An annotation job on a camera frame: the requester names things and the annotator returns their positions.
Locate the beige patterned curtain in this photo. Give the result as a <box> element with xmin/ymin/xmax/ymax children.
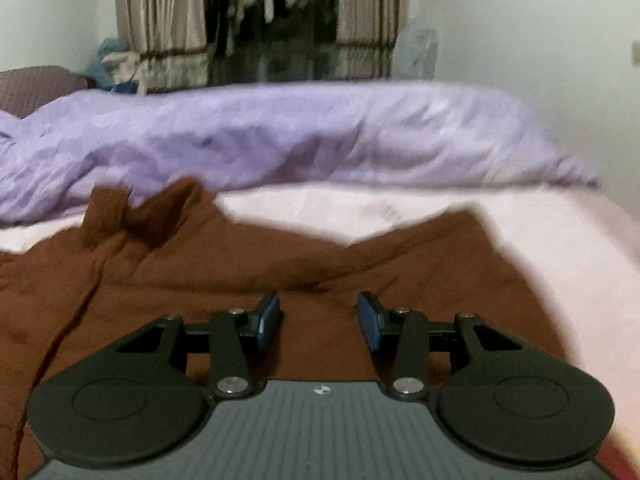
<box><xmin>113</xmin><ymin>0</ymin><xmax>211</xmax><ymax>95</ymax></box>
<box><xmin>335</xmin><ymin>0</ymin><xmax>403</xmax><ymax>81</ymax></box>

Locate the standing fan in plastic cover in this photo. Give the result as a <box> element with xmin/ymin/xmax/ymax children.
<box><xmin>392</xmin><ymin>19</ymin><xmax>442</xmax><ymax>82</ymax></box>

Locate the brown jacket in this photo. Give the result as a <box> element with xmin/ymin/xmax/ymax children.
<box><xmin>0</xmin><ymin>176</ymin><xmax>573</xmax><ymax>480</ymax></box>

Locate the bed with pink sheet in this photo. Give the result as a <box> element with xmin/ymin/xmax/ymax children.
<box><xmin>0</xmin><ymin>180</ymin><xmax>640</xmax><ymax>461</ymax></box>

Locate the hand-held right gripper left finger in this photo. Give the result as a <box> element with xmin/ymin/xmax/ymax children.
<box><xmin>106</xmin><ymin>291</ymin><xmax>283</xmax><ymax>397</ymax></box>

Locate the purple duvet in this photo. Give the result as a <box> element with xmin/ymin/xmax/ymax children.
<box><xmin>0</xmin><ymin>81</ymin><xmax>601</xmax><ymax>226</ymax></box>

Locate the blue and white cloth pile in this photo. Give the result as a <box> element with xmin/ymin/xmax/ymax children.
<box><xmin>84</xmin><ymin>36</ymin><xmax>142</xmax><ymax>95</ymax></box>

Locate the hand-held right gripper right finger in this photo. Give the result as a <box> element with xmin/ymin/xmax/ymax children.
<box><xmin>356</xmin><ymin>291</ymin><xmax>535</xmax><ymax>398</ymax></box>

